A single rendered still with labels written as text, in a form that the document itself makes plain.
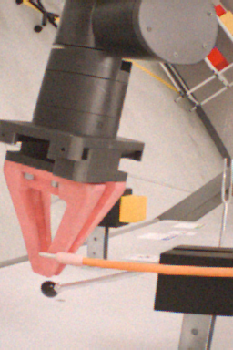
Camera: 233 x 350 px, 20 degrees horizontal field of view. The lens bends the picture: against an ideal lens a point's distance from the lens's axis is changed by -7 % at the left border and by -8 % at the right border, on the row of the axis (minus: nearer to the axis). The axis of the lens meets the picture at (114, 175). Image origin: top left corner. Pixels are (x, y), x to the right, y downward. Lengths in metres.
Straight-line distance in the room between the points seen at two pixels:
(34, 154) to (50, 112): 0.04
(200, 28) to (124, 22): 0.05
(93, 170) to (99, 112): 0.04
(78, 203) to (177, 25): 0.13
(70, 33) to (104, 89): 0.05
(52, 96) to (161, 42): 0.10
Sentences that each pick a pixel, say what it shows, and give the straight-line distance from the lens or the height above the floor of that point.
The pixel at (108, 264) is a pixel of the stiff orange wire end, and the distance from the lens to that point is 0.29.
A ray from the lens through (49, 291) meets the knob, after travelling 0.45.
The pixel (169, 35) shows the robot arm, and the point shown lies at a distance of 0.35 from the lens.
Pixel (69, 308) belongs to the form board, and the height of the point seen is 0.98.
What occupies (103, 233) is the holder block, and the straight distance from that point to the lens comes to 0.80.
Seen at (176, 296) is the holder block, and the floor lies 1.13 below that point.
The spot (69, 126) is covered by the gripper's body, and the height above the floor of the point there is 1.13.
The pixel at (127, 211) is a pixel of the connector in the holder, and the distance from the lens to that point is 0.78.
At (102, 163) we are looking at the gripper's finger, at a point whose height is 1.13.
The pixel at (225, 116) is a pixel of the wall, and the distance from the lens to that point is 8.27.
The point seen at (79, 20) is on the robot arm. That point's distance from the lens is 0.42.
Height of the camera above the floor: 1.25
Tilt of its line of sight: 17 degrees down
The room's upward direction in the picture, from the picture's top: 56 degrees clockwise
